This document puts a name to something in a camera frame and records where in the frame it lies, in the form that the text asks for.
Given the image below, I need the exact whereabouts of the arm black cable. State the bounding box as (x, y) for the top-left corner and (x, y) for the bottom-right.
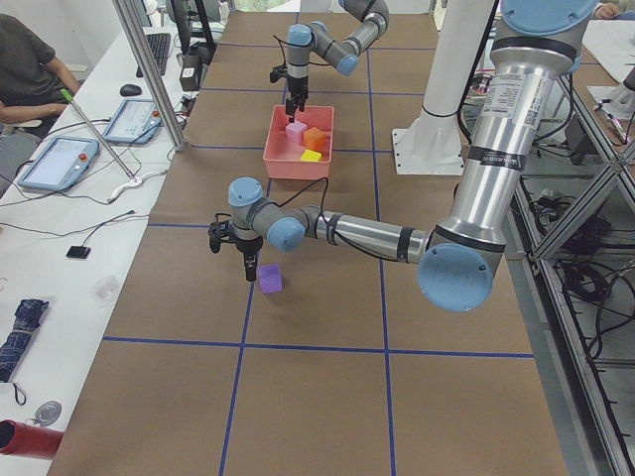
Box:
(277, 177), (398, 262)

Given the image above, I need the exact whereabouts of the red cylinder bottle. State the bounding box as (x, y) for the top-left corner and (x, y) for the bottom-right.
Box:
(1, 419), (64, 460)

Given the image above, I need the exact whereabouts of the black box with label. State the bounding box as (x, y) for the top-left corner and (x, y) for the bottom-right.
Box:
(180, 55), (202, 92)

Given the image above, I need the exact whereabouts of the small black square device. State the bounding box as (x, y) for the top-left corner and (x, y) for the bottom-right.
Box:
(65, 245), (91, 260)

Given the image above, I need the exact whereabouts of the near teach pendant tablet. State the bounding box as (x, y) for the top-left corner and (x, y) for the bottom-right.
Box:
(17, 136), (100, 191)

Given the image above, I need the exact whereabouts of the round metal disc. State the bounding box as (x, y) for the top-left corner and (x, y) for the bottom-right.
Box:
(33, 401), (63, 427)

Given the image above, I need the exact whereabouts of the folded blue umbrella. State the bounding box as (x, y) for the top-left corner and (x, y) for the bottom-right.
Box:
(1, 298), (50, 383)

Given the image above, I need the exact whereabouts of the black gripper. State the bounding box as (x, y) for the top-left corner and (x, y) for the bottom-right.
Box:
(235, 235), (263, 282)
(285, 76), (309, 123)

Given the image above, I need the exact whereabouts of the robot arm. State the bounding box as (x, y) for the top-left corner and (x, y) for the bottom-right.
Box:
(208, 1), (595, 312)
(270, 0), (390, 122)

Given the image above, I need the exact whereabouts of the aluminium frame post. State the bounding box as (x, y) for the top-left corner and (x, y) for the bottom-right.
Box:
(112, 0), (186, 152)

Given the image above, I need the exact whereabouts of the teach pendant tablet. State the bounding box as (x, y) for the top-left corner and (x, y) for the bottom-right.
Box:
(103, 97), (163, 146)
(17, 136), (100, 191)

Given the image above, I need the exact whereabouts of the metal rod green tip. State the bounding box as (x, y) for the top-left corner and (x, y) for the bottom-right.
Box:
(61, 88), (135, 179)

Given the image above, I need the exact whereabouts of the pink foam block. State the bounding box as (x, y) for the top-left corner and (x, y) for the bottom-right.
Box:
(285, 120), (308, 146)

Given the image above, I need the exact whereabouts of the black computer mouse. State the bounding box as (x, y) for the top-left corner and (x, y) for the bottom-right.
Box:
(119, 83), (142, 97)

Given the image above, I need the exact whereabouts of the aluminium frame rail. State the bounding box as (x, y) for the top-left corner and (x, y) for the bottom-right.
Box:
(506, 64), (634, 475)

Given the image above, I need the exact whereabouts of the purple foam block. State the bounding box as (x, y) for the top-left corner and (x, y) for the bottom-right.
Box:
(258, 264), (283, 295)

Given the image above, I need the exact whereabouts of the orange foam block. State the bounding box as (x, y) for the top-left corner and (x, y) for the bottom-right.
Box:
(303, 127), (328, 152)

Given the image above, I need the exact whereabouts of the seated person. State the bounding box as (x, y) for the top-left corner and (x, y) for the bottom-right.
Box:
(1, 14), (80, 139)

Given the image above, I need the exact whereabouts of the black keyboard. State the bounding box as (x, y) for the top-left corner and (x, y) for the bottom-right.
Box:
(145, 33), (172, 75)

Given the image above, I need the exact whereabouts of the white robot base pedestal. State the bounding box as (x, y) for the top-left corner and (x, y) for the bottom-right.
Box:
(393, 0), (497, 177)

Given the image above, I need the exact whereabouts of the pink plastic bin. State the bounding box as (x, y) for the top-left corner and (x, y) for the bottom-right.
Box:
(263, 105), (334, 180)

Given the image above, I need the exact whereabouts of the yellow foam block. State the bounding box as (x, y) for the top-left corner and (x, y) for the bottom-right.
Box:
(301, 149), (322, 163)

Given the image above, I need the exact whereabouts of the far teach pendant tablet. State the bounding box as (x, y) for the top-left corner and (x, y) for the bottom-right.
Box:
(103, 97), (163, 146)

